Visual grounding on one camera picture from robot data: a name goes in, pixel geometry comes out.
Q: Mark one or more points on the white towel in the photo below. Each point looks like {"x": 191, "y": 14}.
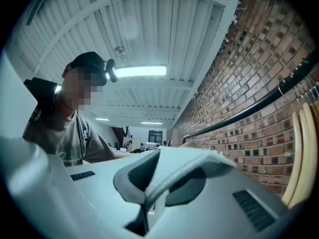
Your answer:
{"x": 189, "y": 158}

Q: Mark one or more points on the person's grey t-shirt torso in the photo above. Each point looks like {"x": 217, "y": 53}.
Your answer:
{"x": 64, "y": 133}

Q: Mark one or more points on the person's left forearm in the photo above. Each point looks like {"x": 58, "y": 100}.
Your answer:
{"x": 122, "y": 155}

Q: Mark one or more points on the black backpack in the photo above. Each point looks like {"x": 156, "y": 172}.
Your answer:
{"x": 41, "y": 88}

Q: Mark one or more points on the round ceiling sensor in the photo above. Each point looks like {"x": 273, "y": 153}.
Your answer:
{"x": 119, "y": 51}

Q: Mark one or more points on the dark double door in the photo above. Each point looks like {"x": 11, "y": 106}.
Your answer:
{"x": 155, "y": 136}

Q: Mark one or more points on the person's head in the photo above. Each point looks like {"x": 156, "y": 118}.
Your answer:
{"x": 74, "y": 93}

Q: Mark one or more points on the black clothes rail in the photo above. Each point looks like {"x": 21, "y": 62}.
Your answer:
{"x": 249, "y": 111}

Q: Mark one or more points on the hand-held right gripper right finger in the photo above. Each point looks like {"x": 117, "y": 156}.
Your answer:
{"x": 211, "y": 213}

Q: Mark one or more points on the black head camera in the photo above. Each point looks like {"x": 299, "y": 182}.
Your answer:
{"x": 112, "y": 75}

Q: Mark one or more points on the bunch of bare wooden hangers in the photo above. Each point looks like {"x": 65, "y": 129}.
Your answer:
{"x": 302, "y": 146}

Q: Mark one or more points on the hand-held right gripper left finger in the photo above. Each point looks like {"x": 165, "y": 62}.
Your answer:
{"x": 99, "y": 190}

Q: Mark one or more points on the bright ceiling light panel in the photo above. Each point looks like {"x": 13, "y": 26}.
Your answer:
{"x": 142, "y": 71}

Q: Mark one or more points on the dark staircase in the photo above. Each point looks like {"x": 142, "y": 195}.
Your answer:
{"x": 122, "y": 131}

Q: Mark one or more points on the thin ceiling light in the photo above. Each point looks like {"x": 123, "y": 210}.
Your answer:
{"x": 102, "y": 119}
{"x": 151, "y": 122}

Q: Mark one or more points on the black cap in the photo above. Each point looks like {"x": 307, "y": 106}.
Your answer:
{"x": 87, "y": 60}

